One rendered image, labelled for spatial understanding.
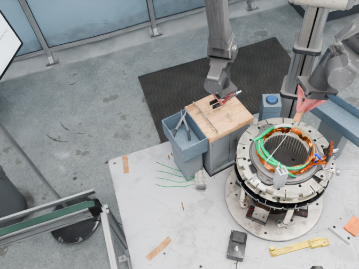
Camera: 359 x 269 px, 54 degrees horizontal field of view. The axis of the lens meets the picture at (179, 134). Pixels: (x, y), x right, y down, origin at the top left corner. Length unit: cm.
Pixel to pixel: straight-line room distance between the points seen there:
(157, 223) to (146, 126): 137
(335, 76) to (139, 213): 95
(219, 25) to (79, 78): 241
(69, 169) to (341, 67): 213
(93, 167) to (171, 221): 126
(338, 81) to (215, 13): 33
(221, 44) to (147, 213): 79
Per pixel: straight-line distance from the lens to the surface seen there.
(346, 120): 148
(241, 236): 137
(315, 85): 99
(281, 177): 111
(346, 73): 90
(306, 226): 146
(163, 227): 146
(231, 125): 134
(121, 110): 288
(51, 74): 339
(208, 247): 141
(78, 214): 162
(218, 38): 99
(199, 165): 147
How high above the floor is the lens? 212
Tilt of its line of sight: 54 degrees down
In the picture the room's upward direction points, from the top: 8 degrees counter-clockwise
